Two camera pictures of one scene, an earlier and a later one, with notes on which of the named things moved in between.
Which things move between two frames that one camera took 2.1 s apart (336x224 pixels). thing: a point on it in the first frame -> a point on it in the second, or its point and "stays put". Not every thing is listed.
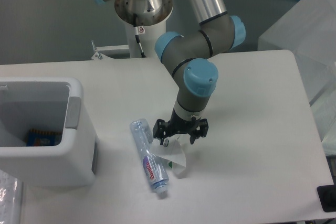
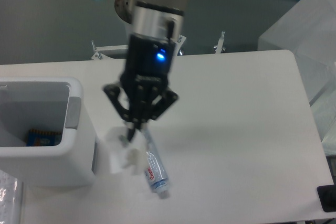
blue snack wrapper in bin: (38, 138) stays put
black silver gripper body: (177, 125) -> (154, 32)
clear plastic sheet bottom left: (9, 201) stays put
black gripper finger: (201, 130) -> (160, 106)
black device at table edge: (327, 195) stays put
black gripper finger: (160, 130) -> (112, 91)
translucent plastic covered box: (308, 29) stays put
